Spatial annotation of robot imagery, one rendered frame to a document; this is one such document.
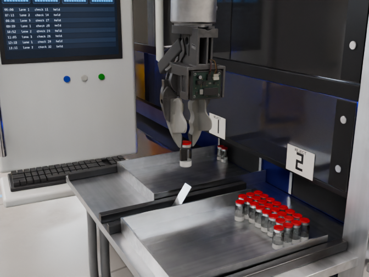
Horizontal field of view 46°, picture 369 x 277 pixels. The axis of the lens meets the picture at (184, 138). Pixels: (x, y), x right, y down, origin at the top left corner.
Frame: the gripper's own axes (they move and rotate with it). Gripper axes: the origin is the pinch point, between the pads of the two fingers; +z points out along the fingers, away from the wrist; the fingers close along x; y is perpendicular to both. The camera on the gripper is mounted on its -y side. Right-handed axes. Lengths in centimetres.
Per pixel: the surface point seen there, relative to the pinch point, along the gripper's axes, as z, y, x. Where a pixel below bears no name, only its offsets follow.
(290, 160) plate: 9.4, -4.5, 29.4
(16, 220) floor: 112, -213, -14
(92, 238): 69, -93, 6
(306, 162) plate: 8.5, 0.5, 29.5
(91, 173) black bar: 23, -48, -5
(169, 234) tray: 23.5, -7.9, 1.1
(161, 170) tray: 23, -44, 15
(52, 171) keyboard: 29, -71, -12
